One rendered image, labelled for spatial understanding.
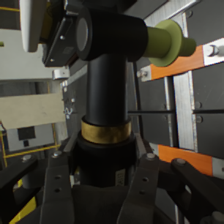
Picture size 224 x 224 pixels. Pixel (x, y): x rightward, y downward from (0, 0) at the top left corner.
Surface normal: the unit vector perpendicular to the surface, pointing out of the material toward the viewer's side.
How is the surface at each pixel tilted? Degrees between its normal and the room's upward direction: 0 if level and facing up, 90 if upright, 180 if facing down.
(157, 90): 0
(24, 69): 90
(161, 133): 0
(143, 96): 0
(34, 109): 90
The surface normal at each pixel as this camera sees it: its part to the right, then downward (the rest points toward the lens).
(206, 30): -0.87, 0.12
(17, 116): 0.47, 0.00
